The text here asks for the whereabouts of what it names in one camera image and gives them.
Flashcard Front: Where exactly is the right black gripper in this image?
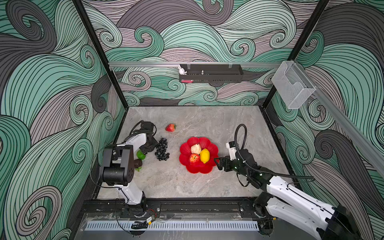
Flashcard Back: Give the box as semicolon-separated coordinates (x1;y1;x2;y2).
213;154;250;178

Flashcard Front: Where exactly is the yellow lemon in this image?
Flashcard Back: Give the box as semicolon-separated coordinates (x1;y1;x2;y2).
200;149;211;164

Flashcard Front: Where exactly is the red apple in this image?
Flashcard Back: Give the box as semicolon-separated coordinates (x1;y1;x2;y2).
189;154;200;165

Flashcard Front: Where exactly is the black grape bunch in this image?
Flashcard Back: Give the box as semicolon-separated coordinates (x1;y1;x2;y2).
155;138;170;161

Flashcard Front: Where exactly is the pale cream pear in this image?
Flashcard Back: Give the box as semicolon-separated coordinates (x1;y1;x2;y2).
191;144;202;155

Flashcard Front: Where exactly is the dark mangosteen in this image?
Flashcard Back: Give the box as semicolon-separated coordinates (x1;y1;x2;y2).
134;159;143;172

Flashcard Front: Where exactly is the red flower-shaped fruit bowl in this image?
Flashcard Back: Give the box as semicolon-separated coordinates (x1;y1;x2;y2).
179;137;219;174

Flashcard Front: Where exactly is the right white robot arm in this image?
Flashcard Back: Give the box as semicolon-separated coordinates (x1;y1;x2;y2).
214;148;362;240

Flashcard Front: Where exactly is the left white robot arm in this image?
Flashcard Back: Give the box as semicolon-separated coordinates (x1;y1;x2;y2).
98;120;158;211

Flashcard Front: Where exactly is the red strawberry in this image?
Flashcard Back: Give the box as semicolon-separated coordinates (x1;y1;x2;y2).
165;124;176;132

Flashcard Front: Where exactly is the green lime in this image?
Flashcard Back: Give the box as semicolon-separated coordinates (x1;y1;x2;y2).
136;150;146;160

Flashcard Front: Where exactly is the small white rabbit figurine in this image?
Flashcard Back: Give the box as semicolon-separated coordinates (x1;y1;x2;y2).
178;65;187;75

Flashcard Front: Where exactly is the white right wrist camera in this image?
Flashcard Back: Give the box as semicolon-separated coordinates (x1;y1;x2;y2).
226;141;237;161

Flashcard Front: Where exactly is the aluminium wall rail back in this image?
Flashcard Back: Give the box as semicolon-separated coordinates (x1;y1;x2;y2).
108;61;283;70

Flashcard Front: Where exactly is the aluminium wall rail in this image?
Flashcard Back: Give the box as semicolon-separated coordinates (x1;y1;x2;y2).
298;64;384;176
108;61;283;70

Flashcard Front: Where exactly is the black wall shelf tray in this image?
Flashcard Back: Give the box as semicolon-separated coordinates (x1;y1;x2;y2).
179;64;244;84

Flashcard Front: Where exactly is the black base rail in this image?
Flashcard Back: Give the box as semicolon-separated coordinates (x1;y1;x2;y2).
80;197;267;219

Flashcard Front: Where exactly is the white slotted cable duct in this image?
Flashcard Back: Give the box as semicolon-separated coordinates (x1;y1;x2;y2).
85;220;259;232

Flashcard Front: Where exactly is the clear plastic wall holder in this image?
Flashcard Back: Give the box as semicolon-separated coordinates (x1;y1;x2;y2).
272;61;316;110

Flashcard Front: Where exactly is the aluminium wall rail right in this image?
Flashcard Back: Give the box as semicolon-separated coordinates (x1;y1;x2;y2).
298;64;384;176

